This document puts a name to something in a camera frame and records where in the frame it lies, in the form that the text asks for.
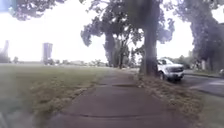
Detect tall tower building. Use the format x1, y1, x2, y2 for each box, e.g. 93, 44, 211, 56
41, 42, 54, 65

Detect wide grass field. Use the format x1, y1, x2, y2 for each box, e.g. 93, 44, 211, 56
0, 63, 113, 128

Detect distant row of trees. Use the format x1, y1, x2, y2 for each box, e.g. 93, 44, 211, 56
11, 58, 109, 68

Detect reddish-brown paved path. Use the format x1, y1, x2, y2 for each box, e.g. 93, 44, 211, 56
46, 68, 192, 128

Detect cluster of trees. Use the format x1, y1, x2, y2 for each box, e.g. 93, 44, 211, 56
80, 0, 144, 70

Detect grey asphalt road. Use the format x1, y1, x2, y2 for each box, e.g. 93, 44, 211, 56
181, 73, 224, 98

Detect distant tall trees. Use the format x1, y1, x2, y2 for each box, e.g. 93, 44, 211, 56
0, 39, 12, 64

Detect trees beyond the road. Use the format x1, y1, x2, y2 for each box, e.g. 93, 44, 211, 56
173, 0, 224, 73

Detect grass verge strip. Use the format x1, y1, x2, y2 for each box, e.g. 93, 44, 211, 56
133, 73, 224, 128

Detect white car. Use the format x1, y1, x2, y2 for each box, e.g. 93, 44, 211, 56
156, 58, 185, 82

